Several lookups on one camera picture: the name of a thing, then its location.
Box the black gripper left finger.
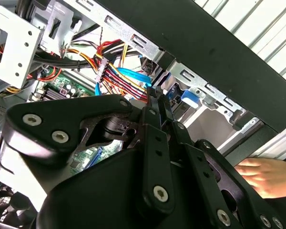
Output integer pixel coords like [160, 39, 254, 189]
[0, 87, 176, 215]

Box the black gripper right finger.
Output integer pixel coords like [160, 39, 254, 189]
[157, 88, 286, 229]

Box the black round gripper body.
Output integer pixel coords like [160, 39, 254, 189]
[35, 146, 213, 229]

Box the orange red power wire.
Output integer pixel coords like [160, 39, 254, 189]
[61, 39, 151, 104]

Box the blue data wire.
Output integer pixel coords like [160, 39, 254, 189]
[94, 67, 152, 96]

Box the person's right hand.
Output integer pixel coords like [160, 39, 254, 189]
[235, 158, 286, 198]

